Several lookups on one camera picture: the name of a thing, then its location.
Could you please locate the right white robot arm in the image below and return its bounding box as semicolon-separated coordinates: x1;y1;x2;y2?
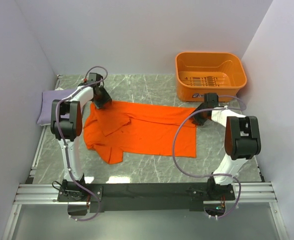
192;93;261;200

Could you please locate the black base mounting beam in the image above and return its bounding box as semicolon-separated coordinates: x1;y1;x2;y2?
57;182;236;213

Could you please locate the orange t shirt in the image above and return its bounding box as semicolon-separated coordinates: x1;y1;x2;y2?
83;101;197;164

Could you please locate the orange plastic basket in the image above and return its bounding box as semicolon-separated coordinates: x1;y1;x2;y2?
175;51;247;102

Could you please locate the folded purple t shirt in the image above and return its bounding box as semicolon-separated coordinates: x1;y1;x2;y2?
36;87;80;126

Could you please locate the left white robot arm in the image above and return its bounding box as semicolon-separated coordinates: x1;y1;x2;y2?
50;72;112;202

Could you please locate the aluminium table edge rail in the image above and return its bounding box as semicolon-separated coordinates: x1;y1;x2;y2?
24;73;63;185

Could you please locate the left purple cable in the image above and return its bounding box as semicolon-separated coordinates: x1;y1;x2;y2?
56;65;109;223

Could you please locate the front aluminium rail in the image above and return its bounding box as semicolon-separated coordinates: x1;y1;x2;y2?
13;182;277;205

